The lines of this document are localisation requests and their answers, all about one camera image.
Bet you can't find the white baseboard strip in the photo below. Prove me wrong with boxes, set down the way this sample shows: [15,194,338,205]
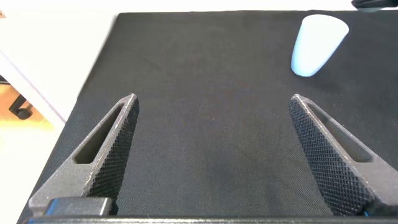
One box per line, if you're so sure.
[0,49,68,131]

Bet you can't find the black caster wheel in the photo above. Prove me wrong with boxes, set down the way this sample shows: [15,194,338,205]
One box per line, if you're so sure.
[8,95,34,121]

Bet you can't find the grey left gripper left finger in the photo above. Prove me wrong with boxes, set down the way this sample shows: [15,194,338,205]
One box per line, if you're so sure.
[28,93,140,216]

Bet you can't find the light blue plastic cup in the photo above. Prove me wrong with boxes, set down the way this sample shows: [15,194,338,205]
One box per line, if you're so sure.
[290,14,350,78]

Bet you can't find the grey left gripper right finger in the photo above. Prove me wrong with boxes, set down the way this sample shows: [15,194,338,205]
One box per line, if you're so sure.
[288,93,398,217]

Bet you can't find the black table cloth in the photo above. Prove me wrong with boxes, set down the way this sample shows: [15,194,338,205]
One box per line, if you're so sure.
[17,11,398,224]

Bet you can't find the teal plastic cup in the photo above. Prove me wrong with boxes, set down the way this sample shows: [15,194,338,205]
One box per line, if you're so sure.
[357,6,385,14]

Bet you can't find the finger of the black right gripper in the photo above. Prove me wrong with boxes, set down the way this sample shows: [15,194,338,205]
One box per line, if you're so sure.
[351,0,398,9]

